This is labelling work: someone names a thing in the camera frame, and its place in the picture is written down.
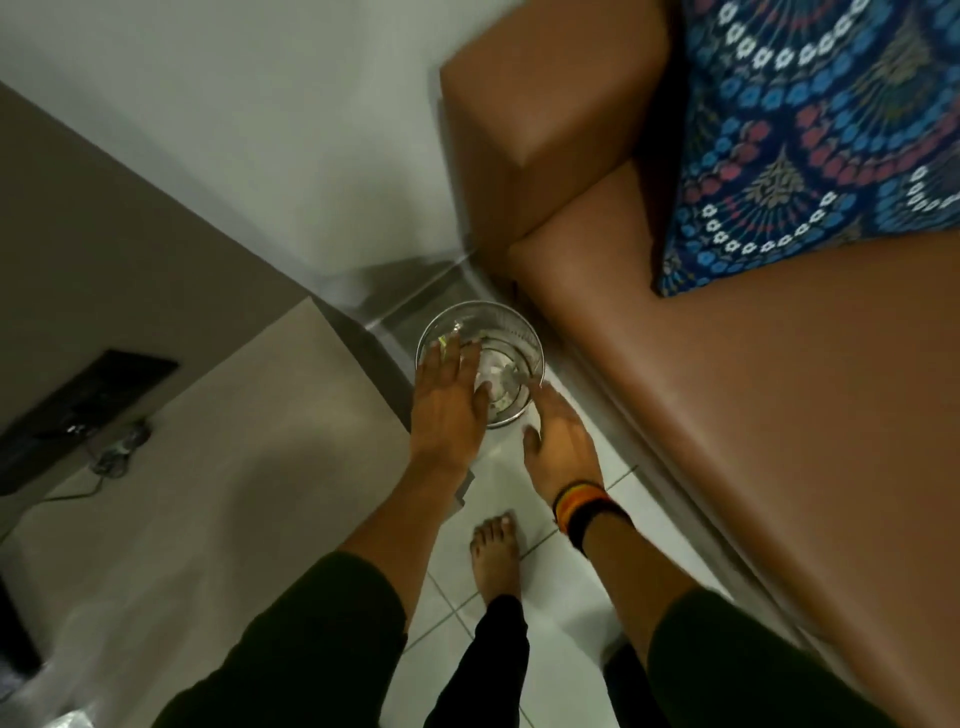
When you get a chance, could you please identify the person's left hand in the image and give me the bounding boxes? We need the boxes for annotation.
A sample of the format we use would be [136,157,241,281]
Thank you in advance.
[409,339,494,472]

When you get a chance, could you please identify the person's right hand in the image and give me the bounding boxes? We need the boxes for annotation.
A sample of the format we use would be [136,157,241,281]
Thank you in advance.
[522,381,606,505]

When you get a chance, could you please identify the silver metal mesh wastebasket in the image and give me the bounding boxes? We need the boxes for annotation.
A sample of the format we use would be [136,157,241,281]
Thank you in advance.
[414,300,546,430]

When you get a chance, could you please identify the blue patterned cushion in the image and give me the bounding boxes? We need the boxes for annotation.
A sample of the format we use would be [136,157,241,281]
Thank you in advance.
[654,0,960,298]

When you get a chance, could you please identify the dark green shirt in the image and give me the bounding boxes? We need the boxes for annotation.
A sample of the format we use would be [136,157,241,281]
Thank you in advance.
[152,551,895,728]

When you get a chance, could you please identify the person's left forearm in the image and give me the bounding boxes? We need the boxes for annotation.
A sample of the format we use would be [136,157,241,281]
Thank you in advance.
[339,457,472,627]

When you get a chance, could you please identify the person's right forearm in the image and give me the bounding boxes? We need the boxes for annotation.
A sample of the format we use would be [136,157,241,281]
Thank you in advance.
[581,513,695,665]

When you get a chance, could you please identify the striped multicolour wristband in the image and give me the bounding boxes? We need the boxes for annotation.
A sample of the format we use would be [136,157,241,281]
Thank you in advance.
[552,480,610,532]

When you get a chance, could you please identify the grey cable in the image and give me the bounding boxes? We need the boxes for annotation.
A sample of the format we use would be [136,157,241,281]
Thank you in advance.
[0,418,155,543]

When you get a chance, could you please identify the brown leather sofa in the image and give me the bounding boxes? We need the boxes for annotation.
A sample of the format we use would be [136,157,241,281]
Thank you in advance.
[439,0,960,728]

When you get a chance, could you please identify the black wristband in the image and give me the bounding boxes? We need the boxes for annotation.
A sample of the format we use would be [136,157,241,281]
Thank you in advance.
[565,498,635,557]

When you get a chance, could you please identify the person's bare foot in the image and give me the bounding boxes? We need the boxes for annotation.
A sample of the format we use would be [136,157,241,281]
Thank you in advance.
[469,513,522,607]

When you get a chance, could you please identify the black flat device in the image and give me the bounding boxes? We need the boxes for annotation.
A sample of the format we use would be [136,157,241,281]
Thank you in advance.
[0,348,180,497]

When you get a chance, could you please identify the crumpled white trash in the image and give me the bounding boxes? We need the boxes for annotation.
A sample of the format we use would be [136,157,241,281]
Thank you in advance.
[477,358,526,410]

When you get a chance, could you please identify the black trousers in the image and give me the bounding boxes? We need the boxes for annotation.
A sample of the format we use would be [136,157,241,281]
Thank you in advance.
[423,594,676,728]

